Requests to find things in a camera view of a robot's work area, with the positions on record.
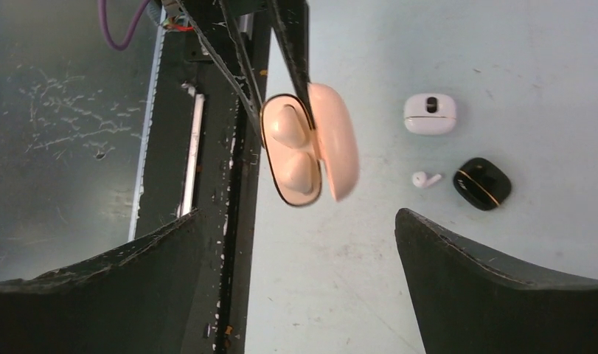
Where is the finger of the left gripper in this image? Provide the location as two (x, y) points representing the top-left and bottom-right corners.
(179, 0), (265, 143)
(266, 0), (316, 130)

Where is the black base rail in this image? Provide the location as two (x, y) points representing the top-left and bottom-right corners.
(134, 0), (273, 354)

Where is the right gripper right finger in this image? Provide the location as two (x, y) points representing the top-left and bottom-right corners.
(395, 208), (598, 353)

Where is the white earbud near case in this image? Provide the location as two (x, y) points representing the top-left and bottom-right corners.
(411, 171), (442, 189)

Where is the beige earbud charging case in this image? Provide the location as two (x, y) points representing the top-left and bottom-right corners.
(260, 83), (360, 207)

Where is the beige earbud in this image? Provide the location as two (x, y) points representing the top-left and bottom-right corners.
(279, 152), (316, 195)
(270, 105), (307, 148)

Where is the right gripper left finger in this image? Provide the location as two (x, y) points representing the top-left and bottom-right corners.
(0, 212), (205, 353)

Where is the white earbud charging case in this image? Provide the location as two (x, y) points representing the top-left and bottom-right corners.
(403, 93), (457, 136)

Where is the black earbud charging case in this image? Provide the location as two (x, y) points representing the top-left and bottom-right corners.
(453, 157), (512, 212)

